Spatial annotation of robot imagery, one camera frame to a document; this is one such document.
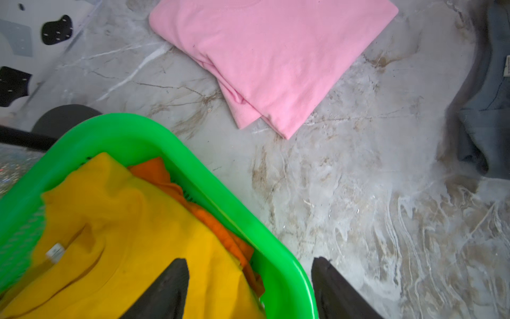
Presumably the grey-blue t-shirt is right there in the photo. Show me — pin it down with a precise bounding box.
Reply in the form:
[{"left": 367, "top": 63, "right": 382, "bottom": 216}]
[{"left": 456, "top": 1, "right": 509, "bottom": 180}]

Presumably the green plastic basket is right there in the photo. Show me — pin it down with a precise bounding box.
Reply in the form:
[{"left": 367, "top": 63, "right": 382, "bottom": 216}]
[{"left": 1, "top": 114, "right": 318, "bottom": 318}]

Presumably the yellow t-shirt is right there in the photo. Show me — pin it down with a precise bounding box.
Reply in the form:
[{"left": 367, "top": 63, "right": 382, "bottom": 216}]
[{"left": 1, "top": 153, "right": 266, "bottom": 318}]

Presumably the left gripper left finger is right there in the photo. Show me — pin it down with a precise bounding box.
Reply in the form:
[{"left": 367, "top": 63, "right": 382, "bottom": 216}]
[{"left": 121, "top": 259, "right": 189, "bottom": 319}]

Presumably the orange t-shirt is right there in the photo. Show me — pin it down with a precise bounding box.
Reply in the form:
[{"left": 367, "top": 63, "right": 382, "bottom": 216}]
[{"left": 128, "top": 158, "right": 266, "bottom": 297}]

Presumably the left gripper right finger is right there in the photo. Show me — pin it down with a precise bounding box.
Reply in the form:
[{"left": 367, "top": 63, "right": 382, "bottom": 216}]
[{"left": 311, "top": 257, "right": 382, "bottom": 319}]

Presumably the pink folded t-shirt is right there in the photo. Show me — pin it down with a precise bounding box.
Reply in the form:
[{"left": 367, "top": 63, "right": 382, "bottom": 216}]
[{"left": 149, "top": 0, "right": 398, "bottom": 139}]

